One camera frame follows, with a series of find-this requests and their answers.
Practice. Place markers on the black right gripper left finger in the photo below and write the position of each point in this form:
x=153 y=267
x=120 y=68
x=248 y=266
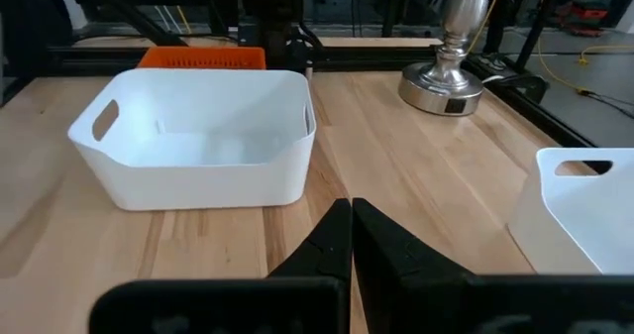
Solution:
x=317 y=264

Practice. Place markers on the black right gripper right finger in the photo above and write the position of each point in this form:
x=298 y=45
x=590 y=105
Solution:
x=396 y=264

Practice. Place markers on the orange slotted plastic basket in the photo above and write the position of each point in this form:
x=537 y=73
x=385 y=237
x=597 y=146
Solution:
x=198 y=57

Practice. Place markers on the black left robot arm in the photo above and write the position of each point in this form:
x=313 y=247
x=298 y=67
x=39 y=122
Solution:
x=272 y=12

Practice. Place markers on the silver lamp with white shade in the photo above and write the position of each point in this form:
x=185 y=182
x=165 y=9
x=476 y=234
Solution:
x=446 y=81

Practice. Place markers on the red tool box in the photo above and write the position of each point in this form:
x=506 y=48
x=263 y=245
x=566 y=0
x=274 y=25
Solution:
x=587 y=17

